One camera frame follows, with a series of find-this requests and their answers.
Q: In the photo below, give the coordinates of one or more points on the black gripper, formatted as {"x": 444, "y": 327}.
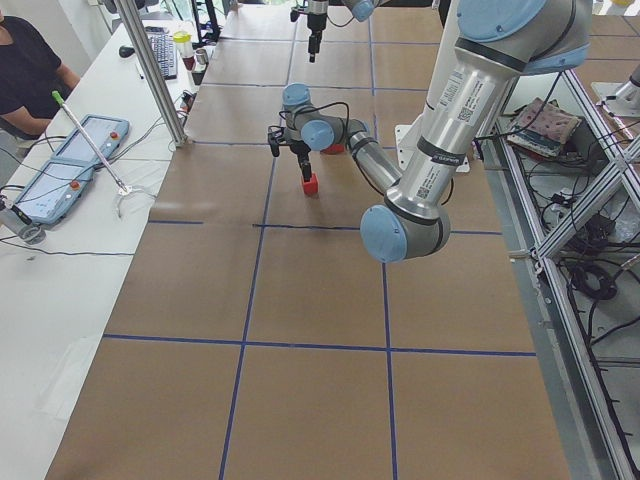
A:
{"x": 300, "y": 149}
{"x": 315, "y": 20}

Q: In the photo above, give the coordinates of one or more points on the red cube block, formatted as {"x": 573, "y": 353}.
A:
{"x": 310, "y": 187}
{"x": 334, "y": 149}

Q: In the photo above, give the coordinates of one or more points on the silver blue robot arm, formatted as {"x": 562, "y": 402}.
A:
{"x": 360, "y": 10}
{"x": 486, "y": 45}

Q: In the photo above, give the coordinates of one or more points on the small metal cup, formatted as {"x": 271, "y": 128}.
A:
{"x": 201, "y": 56}

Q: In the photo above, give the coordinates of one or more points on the yellow lid cup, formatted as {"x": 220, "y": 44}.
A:
{"x": 182, "y": 40}

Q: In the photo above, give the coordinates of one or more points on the black keyboard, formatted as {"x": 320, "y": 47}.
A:
{"x": 164, "y": 51}

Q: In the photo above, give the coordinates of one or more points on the upper teach pendant tablet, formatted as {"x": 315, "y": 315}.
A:
{"x": 107, "y": 133}

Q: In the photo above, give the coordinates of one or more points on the teach pendant tablet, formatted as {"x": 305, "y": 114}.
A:
{"x": 107, "y": 133}
{"x": 49, "y": 196}

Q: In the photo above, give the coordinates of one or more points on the folded patterned cloth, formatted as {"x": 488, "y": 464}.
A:
{"x": 543, "y": 129}

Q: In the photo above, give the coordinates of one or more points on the lower teach pendant tablet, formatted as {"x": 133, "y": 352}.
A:
{"x": 49, "y": 196}

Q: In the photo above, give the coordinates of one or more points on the person in black shirt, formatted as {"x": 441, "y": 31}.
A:
{"x": 30, "y": 72}

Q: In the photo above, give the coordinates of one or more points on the aluminium frame post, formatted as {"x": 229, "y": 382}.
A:
{"x": 129, "y": 14}

